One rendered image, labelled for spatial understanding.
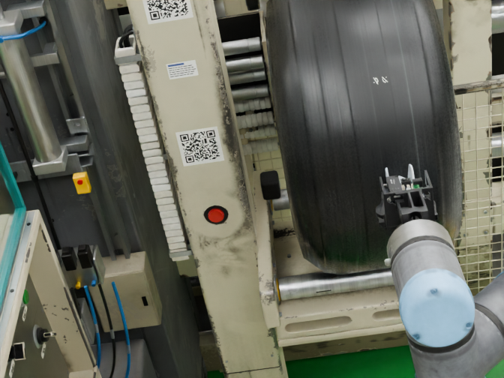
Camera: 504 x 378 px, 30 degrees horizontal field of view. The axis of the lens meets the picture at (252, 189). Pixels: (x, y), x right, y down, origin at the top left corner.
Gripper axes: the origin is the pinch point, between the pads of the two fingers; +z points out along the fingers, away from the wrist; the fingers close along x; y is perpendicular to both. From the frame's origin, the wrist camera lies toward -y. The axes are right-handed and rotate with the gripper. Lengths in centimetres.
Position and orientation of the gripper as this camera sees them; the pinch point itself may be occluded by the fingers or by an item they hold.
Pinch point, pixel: (397, 185)
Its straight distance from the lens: 151.7
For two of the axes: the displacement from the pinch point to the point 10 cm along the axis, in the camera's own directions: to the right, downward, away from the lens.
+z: -0.1, -5.0, 8.6
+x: -9.9, 1.4, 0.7
